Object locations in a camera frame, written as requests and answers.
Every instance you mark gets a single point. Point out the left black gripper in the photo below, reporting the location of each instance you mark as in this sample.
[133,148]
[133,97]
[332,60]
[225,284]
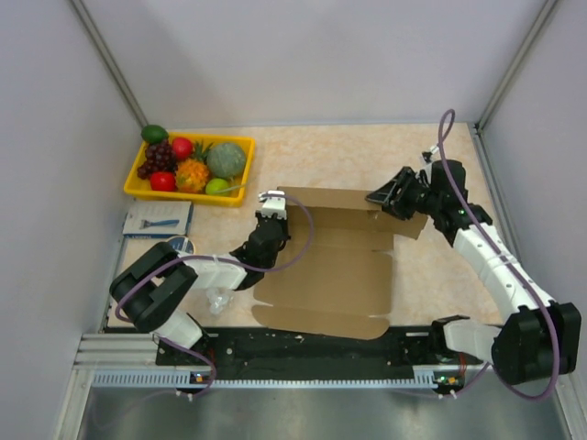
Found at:
[284,224]

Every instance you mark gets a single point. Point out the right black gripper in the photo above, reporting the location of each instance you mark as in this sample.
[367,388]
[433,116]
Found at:
[391,200]

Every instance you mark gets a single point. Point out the brown cardboard box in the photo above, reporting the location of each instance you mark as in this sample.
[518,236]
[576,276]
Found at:
[340,276]

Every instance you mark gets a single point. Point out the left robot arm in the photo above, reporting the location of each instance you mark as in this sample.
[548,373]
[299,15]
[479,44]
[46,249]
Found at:
[150,291]

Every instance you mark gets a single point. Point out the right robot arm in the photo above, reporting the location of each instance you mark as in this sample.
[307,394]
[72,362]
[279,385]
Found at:
[539,334]

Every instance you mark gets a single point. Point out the yellow plastic tray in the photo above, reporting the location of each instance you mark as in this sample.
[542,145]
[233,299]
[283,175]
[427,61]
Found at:
[141,188]

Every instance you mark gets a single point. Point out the green lime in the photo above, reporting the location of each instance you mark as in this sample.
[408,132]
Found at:
[217,187]

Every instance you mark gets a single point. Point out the green melon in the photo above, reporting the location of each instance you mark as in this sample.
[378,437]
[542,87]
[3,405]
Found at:
[226,160]

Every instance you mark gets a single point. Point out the crumpled clear plastic wrap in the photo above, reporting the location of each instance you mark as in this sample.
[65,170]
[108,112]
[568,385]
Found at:
[218,300]

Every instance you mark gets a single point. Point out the blue tape roll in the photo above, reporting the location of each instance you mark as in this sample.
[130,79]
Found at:
[182,244]

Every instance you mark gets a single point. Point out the orange pineapple toy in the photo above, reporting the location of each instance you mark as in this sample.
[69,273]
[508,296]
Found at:
[193,173]

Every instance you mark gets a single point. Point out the red apple upper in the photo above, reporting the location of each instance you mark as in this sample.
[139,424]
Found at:
[182,148]

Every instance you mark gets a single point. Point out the red apple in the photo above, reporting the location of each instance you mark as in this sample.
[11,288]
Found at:
[182,148]
[162,181]

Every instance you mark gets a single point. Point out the red apple lower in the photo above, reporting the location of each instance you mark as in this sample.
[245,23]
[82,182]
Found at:
[162,181]

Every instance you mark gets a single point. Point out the razor blister pack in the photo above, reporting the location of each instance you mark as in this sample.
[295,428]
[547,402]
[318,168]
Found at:
[157,219]

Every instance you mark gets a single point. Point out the dark red grape bunch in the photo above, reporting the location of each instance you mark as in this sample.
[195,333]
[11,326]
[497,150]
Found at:
[158,158]

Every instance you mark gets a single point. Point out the green avocado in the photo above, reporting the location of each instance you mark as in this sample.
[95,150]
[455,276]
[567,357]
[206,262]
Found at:
[154,134]

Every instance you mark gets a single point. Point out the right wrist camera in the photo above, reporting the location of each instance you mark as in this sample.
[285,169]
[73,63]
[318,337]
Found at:
[429,156]

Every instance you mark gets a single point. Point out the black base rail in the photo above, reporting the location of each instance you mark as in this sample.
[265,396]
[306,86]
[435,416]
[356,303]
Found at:
[258,353]

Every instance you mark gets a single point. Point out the grey cable duct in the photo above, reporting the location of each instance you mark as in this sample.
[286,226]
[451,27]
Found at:
[185,379]

